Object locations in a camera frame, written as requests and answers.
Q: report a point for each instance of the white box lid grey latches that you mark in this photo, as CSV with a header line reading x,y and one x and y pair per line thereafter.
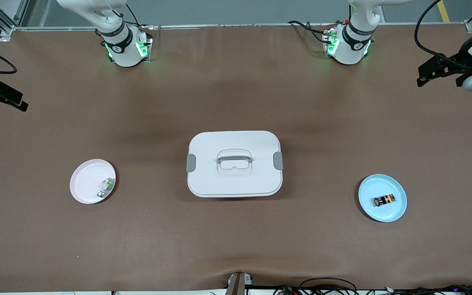
x,y
236,180

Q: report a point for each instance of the green white switch module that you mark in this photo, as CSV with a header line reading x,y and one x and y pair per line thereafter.
x,y
105,187

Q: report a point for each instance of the light blue round plate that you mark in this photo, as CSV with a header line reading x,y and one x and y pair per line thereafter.
x,y
377,184

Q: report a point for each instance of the grey table edge rail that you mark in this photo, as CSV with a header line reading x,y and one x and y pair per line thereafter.
x,y
240,25

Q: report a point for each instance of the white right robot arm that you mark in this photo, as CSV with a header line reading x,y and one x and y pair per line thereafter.
x,y
125,53

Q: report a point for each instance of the pink round plate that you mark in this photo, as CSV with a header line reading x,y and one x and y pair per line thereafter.
x,y
84,184

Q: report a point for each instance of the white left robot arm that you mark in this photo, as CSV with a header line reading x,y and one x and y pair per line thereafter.
x,y
348,51

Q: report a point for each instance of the front camera mount bracket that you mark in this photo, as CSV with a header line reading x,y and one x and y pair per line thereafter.
x,y
238,284

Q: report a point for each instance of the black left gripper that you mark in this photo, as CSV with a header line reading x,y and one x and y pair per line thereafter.
x,y
464,56

